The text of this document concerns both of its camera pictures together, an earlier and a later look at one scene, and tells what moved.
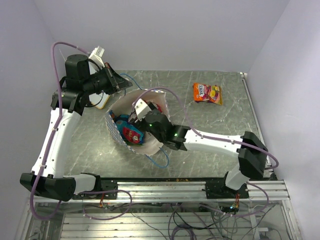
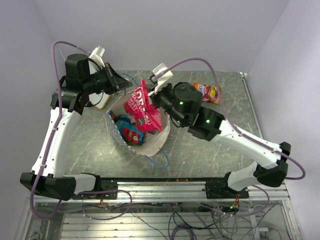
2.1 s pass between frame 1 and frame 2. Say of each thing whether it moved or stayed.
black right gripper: moved
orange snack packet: stayed
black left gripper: stayed
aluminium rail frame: stayed
